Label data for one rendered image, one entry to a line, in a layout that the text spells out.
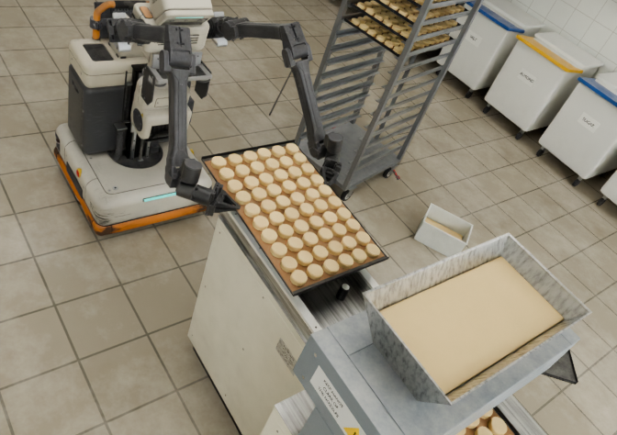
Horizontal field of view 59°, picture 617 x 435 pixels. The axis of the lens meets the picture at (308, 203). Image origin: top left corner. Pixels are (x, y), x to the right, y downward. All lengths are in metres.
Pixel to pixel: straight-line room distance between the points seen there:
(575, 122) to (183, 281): 3.39
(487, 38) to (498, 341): 4.14
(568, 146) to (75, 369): 3.98
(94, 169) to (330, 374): 1.93
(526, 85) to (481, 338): 3.90
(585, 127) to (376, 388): 3.88
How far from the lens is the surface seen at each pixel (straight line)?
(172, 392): 2.50
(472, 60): 5.40
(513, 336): 1.44
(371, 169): 3.67
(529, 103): 5.11
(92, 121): 2.83
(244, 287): 1.92
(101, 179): 2.86
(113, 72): 2.71
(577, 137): 4.94
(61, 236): 2.98
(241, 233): 1.86
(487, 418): 1.76
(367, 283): 1.86
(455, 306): 1.40
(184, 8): 2.28
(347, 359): 1.29
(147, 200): 2.82
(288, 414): 1.57
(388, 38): 3.14
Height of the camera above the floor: 2.20
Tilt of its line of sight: 40 degrees down
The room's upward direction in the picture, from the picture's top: 22 degrees clockwise
